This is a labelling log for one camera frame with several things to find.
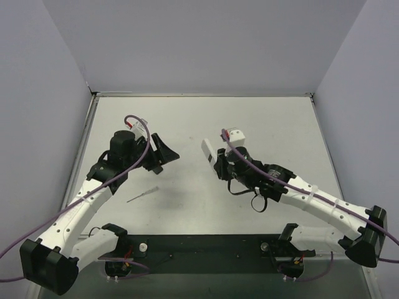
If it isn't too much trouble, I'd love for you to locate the white red remote control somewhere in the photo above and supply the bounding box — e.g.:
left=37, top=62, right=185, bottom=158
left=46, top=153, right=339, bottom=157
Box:
left=201, top=138, right=217, bottom=172

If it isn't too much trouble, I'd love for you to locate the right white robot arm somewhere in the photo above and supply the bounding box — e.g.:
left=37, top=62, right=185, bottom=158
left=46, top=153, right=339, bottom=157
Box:
left=205, top=147, right=387, bottom=268

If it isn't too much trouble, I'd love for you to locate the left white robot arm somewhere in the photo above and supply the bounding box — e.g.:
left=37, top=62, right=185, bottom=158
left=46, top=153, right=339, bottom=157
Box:
left=19, top=130, right=180, bottom=295

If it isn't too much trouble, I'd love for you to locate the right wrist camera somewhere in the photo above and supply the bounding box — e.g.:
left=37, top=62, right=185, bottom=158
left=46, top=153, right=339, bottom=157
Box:
left=221, top=128, right=246, bottom=151

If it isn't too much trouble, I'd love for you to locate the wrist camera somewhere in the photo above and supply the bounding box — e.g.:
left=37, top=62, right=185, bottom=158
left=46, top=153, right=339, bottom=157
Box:
left=221, top=128, right=246, bottom=151
left=125, top=120, right=148, bottom=140

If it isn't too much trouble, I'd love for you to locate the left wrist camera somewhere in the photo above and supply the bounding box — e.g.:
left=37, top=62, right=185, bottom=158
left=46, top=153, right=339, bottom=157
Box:
left=125, top=120, right=148, bottom=140

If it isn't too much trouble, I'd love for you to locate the aluminium rail frame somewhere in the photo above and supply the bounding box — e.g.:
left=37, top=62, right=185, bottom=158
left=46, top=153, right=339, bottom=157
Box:
left=59, top=92, right=315, bottom=219

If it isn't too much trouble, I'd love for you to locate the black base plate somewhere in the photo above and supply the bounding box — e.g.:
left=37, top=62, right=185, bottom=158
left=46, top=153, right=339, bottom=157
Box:
left=105, top=234, right=315, bottom=277

